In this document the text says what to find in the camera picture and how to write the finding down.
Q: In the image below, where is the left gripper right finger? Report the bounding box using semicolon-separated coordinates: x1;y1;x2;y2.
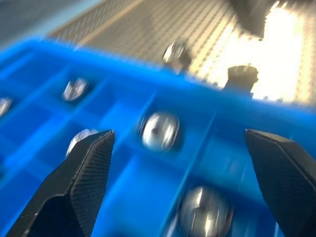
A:
245;128;316;237

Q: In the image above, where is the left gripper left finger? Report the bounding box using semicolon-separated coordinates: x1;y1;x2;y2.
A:
4;129;116;237

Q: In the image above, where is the blue compartment tray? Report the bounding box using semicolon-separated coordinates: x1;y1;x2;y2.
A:
0;37;316;237

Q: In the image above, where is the perforated metal tray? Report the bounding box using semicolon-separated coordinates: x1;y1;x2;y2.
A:
46;0;316;104

